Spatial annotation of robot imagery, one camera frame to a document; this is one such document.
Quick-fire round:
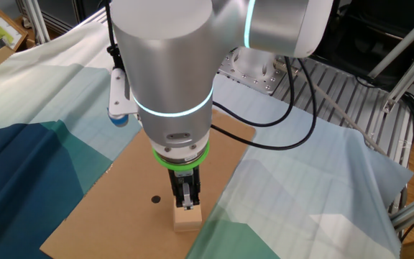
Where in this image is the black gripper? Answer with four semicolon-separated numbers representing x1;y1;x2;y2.
167;167;201;212

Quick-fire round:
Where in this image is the light wooden cube block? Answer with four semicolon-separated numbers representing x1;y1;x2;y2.
172;201;203;233

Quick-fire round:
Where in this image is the brown cardboard sheet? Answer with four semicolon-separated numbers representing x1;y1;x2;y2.
40;106;257;259

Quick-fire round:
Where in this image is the blue green white tablecloth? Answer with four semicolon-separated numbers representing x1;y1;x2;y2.
0;21;414;259

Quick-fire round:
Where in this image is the black electronics box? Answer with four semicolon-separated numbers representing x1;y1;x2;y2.
309;0;414;86

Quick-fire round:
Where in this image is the green flange ring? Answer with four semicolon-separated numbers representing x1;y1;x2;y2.
152;140;211;171

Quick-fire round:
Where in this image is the silver wrist camera blue cap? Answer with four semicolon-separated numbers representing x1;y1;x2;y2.
106;66;139;127

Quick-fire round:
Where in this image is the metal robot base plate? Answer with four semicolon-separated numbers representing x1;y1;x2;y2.
216;50;293;96

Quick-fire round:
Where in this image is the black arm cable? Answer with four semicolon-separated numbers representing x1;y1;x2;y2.
209;57;318;151
211;55;295;127

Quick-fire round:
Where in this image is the grey hose cable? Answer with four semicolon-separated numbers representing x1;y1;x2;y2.
273;59;388;156

